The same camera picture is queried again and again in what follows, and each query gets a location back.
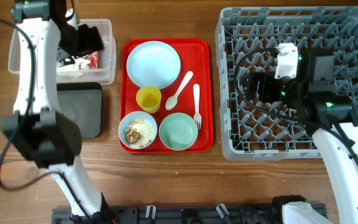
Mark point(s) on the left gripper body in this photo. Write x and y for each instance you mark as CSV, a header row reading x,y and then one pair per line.
x,y
79,41

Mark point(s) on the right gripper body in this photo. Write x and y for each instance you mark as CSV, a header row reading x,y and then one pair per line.
x,y
273,89

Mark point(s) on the yellow plastic cup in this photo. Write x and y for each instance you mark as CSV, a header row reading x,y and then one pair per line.
x,y
149,99

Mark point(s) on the light blue bowl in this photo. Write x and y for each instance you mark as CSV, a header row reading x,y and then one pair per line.
x,y
133,116

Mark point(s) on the mint green bowl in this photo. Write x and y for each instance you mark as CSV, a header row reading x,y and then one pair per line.
x,y
178,131

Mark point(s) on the rice and food scraps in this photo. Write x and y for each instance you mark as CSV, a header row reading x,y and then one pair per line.
x,y
139,133

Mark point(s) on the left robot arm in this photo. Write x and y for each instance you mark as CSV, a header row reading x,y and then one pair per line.
x,y
37,128

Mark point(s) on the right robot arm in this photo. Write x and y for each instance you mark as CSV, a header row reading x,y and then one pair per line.
x,y
330,119

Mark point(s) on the grey dishwasher rack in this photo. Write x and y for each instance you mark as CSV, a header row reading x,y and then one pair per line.
x,y
253,132

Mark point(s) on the black waste tray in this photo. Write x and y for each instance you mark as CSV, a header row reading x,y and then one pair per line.
x,y
83,104

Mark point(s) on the clear plastic bin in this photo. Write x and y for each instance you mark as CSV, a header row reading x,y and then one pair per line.
x,y
106,65

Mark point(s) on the white plastic fork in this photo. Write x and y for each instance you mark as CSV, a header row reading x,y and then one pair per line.
x,y
196,95

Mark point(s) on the light blue plate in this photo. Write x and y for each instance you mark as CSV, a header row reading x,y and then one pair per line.
x,y
153,63

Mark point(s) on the white plastic spoon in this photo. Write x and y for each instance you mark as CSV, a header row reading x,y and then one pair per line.
x,y
173,100

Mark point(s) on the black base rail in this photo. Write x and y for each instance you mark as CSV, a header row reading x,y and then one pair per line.
x,y
254,213

